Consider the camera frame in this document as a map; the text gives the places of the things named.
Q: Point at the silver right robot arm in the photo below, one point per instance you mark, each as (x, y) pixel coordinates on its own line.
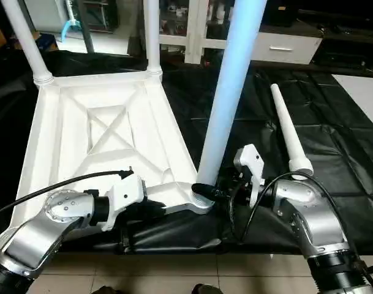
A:
(315, 226)

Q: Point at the dark robot left foot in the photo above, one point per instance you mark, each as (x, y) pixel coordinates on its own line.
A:
(106, 290)

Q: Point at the dark robot right foot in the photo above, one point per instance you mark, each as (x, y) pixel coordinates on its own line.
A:
(207, 289)

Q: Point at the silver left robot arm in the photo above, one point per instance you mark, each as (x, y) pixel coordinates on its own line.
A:
(45, 233)

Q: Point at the grey metal pole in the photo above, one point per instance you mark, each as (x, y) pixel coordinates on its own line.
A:
(85, 27)

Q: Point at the white glass-door cabinet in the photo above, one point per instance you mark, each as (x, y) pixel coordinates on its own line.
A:
(198, 27)

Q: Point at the white low drawer unit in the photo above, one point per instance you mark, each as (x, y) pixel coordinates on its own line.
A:
(284, 48)

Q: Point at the black work mat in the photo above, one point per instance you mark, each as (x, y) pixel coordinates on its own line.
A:
(278, 202)

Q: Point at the dark robot foot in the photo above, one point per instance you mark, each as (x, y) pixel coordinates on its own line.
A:
(207, 289)
(106, 290)

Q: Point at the white sheet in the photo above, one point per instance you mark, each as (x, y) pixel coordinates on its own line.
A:
(364, 98)

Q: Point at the white plastic table leg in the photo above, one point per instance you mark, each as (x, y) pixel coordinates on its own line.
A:
(232, 79)
(27, 40)
(290, 131)
(152, 33)

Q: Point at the white plastic table top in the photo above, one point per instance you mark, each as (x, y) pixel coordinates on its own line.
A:
(100, 135)

